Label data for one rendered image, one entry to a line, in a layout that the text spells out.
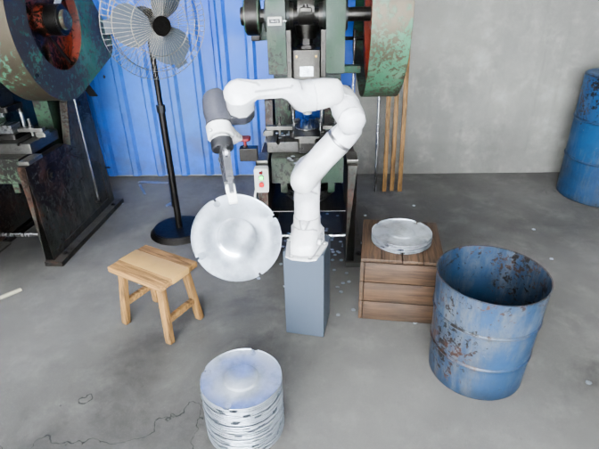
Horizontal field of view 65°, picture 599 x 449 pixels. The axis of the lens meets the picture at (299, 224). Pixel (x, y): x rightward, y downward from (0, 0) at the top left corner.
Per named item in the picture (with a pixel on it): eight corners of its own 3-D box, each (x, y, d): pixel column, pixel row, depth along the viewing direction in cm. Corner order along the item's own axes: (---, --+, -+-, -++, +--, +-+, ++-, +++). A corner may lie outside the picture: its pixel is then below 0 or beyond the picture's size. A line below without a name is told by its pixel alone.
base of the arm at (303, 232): (322, 263, 193) (322, 233, 186) (278, 258, 197) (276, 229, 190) (331, 237, 212) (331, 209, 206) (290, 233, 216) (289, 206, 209)
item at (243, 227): (298, 253, 153) (298, 252, 152) (220, 298, 143) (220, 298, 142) (251, 180, 157) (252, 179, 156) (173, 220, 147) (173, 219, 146)
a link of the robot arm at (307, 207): (323, 202, 212) (324, 151, 200) (317, 221, 196) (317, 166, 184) (299, 201, 214) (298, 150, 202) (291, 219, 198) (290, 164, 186)
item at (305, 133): (320, 160, 244) (320, 135, 238) (293, 160, 245) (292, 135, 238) (319, 145, 266) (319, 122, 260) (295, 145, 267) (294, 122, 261)
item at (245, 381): (291, 356, 176) (291, 355, 176) (267, 418, 151) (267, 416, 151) (219, 344, 182) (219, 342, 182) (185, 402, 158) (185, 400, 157)
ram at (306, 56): (321, 106, 248) (321, 47, 235) (292, 107, 249) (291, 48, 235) (320, 99, 264) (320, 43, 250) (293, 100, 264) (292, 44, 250)
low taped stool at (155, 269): (120, 323, 232) (106, 266, 216) (156, 297, 250) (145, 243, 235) (171, 346, 216) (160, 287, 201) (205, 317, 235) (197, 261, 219)
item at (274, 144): (348, 151, 257) (348, 141, 254) (266, 152, 259) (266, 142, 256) (345, 135, 284) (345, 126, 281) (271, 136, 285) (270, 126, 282)
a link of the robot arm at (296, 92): (307, 90, 172) (225, 106, 168) (312, 59, 154) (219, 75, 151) (315, 117, 169) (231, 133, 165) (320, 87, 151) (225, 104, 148)
